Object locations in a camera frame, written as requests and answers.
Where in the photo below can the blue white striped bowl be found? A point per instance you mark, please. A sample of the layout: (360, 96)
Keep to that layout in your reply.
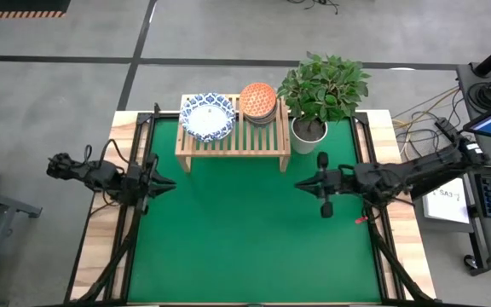
(264, 120)

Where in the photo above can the orange lattice ceramic bowl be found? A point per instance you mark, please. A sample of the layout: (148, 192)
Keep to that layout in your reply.
(257, 100)

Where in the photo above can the black power strip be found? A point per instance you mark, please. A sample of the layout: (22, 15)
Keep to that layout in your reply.
(446, 127)

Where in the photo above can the black aluminium table frame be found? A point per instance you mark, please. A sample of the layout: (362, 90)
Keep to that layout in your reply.
(126, 273)

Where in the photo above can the green leafy plant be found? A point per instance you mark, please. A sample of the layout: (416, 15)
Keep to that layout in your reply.
(324, 87)

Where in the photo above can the green table mat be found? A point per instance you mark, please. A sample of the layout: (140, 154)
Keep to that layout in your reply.
(250, 239)

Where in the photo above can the slatted wooden shelf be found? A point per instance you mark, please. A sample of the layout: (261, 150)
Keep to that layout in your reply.
(250, 140)

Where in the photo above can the white labelled board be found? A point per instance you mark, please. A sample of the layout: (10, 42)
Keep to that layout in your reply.
(446, 211)

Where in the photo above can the grey equipment cart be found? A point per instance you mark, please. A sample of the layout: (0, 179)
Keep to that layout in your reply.
(467, 77)

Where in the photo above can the blue white patterned paper bowl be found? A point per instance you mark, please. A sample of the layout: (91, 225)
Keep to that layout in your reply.
(207, 119)

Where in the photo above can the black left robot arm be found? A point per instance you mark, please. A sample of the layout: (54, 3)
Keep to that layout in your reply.
(96, 175)

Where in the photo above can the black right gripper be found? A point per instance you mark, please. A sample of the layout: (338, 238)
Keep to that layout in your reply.
(339, 183)

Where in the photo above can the small red tag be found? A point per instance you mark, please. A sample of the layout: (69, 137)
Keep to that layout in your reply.
(361, 220)

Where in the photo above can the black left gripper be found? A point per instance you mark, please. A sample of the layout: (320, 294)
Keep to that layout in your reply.
(139, 183)

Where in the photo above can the white plant pot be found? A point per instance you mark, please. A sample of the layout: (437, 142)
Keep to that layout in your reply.
(297, 143)

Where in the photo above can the black diagonal beam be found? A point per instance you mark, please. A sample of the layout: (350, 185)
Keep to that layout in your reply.
(429, 191)

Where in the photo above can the black orange hazard mat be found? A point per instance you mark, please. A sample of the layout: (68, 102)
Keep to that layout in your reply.
(15, 5)

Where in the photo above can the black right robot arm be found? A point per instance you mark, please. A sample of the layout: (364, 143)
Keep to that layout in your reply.
(420, 170)

